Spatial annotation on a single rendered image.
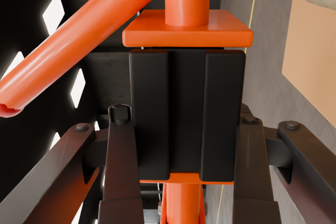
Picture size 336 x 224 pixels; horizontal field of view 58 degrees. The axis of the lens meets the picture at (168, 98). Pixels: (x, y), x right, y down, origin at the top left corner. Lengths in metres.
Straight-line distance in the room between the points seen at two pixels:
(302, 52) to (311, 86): 0.05
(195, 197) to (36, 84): 0.12
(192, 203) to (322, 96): 0.17
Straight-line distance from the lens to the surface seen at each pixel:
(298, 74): 0.37
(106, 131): 0.16
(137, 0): 0.17
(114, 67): 11.05
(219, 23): 0.16
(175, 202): 0.20
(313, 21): 0.34
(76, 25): 0.18
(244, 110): 0.18
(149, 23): 0.16
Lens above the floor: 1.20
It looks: 3 degrees up
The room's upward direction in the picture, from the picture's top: 91 degrees counter-clockwise
